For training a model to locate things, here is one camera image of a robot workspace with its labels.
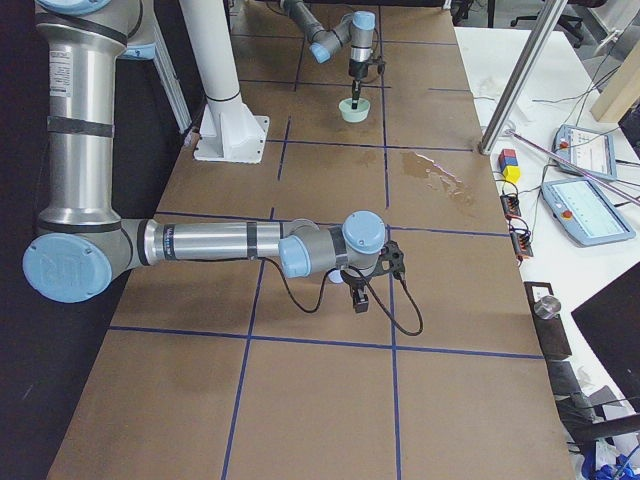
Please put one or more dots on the orange black hub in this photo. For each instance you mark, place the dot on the orange black hub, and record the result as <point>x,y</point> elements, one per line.
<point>510,205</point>
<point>521,242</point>

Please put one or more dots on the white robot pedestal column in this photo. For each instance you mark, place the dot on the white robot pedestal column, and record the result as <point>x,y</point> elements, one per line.
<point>229,132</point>

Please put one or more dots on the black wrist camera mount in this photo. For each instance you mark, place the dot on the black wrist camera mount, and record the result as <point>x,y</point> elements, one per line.
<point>391,261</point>

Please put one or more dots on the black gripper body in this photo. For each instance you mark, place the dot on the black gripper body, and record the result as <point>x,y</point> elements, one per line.
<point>358,283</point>
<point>357,71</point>

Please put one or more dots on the yellow block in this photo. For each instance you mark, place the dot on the yellow block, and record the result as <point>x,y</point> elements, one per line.
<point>511,173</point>

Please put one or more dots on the far teach pendant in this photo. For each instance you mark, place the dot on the far teach pendant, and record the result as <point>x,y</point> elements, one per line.
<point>587,149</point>

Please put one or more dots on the teach pendant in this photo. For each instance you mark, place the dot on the teach pendant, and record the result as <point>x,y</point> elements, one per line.
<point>585,213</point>
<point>587,149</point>

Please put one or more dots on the near orange black hub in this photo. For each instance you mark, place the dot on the near orange black hub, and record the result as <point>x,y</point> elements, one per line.
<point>521,242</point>

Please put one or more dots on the near teach pendant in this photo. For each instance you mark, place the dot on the near teach pendant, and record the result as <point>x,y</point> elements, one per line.
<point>585,213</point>

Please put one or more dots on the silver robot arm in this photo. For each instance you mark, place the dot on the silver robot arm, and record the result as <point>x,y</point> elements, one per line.
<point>82,244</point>
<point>355,29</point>

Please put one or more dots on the far orange black hub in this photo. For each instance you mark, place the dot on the far orange black hub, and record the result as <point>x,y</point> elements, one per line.
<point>510,205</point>

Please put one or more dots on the green ceramic bowl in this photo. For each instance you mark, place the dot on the green ceramic bowl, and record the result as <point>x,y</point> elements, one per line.
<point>354,115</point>

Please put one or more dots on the black plate with label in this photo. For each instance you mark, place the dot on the black plate with label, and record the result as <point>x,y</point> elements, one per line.
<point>551,334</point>

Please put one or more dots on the red blue block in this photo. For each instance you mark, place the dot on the red blue block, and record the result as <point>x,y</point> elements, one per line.
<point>507,158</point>

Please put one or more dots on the aluminium frame post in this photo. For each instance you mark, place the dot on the aluminium frame post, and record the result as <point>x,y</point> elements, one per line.
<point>531,51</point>

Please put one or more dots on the blue ceramic cup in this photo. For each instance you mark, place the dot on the blue ceramic cup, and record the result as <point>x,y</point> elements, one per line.
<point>335,277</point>

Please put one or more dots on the wooden board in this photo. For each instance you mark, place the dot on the wooden board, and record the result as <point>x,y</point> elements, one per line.
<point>621,92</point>

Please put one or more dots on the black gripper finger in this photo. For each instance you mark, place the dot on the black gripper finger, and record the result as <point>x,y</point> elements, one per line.
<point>355,93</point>
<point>360,300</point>

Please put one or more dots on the steel cylinder cup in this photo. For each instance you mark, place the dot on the steel cylinder cup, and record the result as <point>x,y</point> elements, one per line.
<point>547,307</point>

